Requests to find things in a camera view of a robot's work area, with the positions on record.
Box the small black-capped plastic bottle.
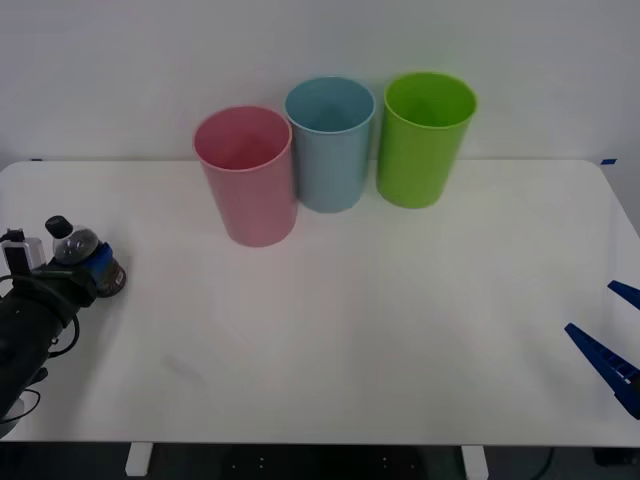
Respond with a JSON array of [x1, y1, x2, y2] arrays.
[[44, 214, 127, 300]]

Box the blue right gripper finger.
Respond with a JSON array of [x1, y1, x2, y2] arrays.
[[564, 322, 640, 420], [607, 280, 640, 309]]

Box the pink plastic bin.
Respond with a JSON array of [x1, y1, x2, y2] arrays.
[[192, 104, 299, 249]]

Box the green plastic bin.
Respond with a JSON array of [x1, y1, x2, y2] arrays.
[[375, 71, 479, 210]]

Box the white table leg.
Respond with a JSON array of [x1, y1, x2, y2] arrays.
[[124, 442, 154, 477], [459, 444, 489, 480]]

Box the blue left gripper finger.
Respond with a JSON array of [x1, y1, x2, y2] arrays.
[[81, 242, 115, 276]]

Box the pale blue plastic bin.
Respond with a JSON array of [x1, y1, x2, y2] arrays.
[[283, 75, 377, 214]]

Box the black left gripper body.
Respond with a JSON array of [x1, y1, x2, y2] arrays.
[[29, 266, 99, 309]]

